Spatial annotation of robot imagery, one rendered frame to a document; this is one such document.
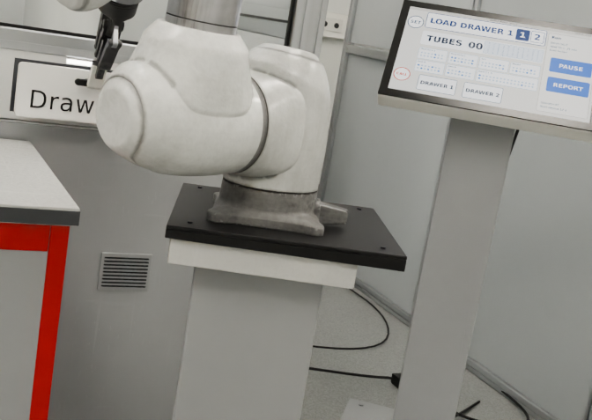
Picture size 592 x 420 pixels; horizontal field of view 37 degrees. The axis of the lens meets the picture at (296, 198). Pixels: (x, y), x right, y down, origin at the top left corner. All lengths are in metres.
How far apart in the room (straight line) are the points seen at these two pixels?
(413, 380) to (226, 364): 1.08
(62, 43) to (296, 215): 0.80
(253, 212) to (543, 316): 1.75
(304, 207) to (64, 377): 0.97
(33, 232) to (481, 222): 1.24
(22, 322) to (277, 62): 0.57
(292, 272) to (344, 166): 2.88
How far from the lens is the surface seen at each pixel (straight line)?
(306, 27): 2.15
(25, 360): 1.51
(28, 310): 1.48
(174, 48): 1.21
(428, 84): 2.20
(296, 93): 1.34
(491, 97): 2.19
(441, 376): 2.42
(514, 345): 3.10
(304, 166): 1.37
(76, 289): 2.11
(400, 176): 3.74
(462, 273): 2.34
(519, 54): 2.28
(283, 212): 1.37
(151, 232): 2.11
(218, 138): 1.23
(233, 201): 1.39
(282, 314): 1.39
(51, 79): 1.92
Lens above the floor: 1.09
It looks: 11 degrees down
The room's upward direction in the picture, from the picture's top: 9 degrees clockwise
